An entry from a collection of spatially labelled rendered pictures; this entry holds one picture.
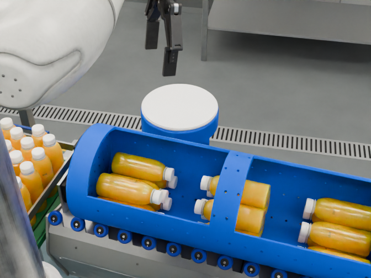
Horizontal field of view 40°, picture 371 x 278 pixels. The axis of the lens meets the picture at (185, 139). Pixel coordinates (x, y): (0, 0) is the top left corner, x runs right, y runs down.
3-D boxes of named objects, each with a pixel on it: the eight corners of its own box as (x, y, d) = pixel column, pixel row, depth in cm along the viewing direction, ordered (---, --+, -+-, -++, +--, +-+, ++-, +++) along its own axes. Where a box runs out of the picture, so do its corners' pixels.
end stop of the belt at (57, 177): (17, 239, 150) (15, 233, 148) (15, 239, 150) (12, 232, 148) (79, 153, 179) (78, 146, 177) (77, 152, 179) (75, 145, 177)
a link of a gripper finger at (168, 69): (178, 46, 113) (179, 47, 112) (174, 74, 117) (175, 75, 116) (164, 46, 112) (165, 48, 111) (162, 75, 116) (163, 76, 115)
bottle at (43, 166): (35, 188, 172) (25, 151, 162) (54, 182, 175) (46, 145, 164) (40, 201, 168) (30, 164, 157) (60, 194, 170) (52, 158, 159)
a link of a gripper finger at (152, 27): (147, 22, 121) (146, 21, 122) (145, 49, 125) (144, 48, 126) (159, 22, 122) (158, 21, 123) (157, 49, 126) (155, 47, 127)
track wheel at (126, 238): (132, 230, 148) (134, 229, 150) (117, 227, 149) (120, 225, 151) (129, 246, 148) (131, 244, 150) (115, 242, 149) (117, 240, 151)
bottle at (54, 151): (70, 174, 178) (63, 137, 167) (61, 187, 173) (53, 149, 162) (53, 169, 179) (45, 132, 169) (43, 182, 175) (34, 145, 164)
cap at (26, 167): (24, 175, 154) (23, 171, 152) (18, 169, 156) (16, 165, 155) (36, 169, 156) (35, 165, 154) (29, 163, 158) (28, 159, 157)
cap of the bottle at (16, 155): (22, 161, 159) (21, 156, 157) (10, 163, 158) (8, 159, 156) (22, 153, 161) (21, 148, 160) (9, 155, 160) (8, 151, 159)
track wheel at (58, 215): (61, 213, 153) (64, 212, 155) (48, 209, 154) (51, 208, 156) (58, 227, 153) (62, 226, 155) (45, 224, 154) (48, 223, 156)
